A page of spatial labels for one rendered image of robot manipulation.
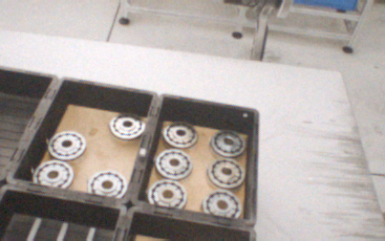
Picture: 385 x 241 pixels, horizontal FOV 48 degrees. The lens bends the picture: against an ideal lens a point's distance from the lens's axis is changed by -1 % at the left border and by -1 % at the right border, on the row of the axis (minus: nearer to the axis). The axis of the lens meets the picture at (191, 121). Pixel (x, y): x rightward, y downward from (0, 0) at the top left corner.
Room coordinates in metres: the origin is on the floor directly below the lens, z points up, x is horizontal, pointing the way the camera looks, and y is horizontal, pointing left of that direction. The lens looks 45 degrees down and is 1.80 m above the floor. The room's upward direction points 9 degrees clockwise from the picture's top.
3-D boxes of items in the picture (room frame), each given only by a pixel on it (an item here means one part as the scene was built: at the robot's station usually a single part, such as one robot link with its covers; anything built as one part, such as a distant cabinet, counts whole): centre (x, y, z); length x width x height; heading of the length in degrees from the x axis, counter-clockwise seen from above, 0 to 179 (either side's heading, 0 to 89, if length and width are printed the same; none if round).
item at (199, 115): (0.76, -0.04, 0.87); 0.40 x 0.30 x 0.11; 179
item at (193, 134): (0.87, 0.03, 0.86); 0.10 x 0.10 x 0.01
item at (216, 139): (0.87, -0.12, 0.86); 0.10 x 0.10 x 0.01
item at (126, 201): (0.76, 0.26, 0.92); 0.40 x 0.30 x 0.02; 179
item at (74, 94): (0.76, 0.26, 0.87); 0.40 x 0.30 x 0.11; 179
